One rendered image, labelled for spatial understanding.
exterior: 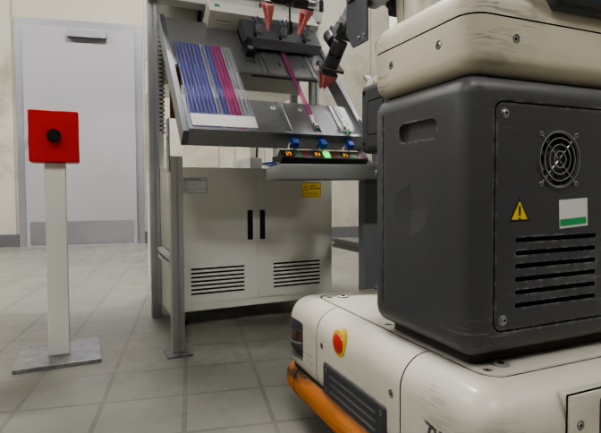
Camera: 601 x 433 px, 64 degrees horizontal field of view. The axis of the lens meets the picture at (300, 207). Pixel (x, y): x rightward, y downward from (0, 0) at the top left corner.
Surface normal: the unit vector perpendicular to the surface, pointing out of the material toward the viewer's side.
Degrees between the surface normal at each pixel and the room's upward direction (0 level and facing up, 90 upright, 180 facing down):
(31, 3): 90
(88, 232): 90
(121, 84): 90
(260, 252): 90
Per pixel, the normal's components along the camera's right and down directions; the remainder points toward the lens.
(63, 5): 0.22, 0.04
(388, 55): -0.92, 0.02
